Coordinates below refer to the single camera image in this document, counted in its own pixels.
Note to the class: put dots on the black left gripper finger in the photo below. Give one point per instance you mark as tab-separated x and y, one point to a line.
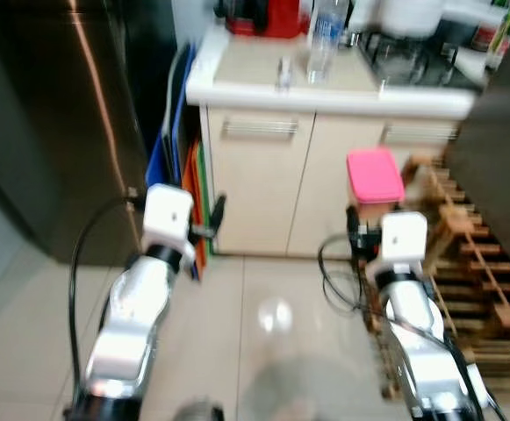
218	215

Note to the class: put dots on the pink lidded food container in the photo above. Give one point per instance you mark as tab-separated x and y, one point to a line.
376	175

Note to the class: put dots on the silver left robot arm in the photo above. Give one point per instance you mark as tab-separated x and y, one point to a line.
136	316

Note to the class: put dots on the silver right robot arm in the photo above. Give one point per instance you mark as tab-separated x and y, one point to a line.
413	324

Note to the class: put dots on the grey mini fridge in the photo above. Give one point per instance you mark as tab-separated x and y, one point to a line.
500	175

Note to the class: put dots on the large dark steel fridge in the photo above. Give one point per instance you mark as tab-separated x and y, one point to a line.
53	114

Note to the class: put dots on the beige kitchen cabinet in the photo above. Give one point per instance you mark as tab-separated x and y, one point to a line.
254	193

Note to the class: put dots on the orange board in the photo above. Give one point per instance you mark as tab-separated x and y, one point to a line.
191	175

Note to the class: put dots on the green board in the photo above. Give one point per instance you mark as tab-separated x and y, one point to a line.
201	162

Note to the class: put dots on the blue board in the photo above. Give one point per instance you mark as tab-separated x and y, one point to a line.
156	167

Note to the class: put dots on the wooden wine rack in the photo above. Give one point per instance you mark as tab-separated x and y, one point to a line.
465	228

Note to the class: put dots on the small clear glass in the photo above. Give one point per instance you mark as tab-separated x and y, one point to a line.
283	74

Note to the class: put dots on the dark dish rack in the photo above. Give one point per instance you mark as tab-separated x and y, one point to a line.
413	61

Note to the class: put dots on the red kitchen appliance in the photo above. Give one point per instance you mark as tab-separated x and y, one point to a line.
268	17

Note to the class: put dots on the clear plastic water bottle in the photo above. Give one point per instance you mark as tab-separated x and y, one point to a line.
326	39

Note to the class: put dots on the white pot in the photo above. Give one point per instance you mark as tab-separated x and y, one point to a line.
413	13

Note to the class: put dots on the green white package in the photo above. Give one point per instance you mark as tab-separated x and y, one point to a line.
505	31

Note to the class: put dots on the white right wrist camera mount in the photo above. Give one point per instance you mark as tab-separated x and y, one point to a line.
404	235

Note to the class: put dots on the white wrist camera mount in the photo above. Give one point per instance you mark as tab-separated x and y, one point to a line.
167	210
404	235

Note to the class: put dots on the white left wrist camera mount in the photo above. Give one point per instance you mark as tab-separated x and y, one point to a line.
167	210

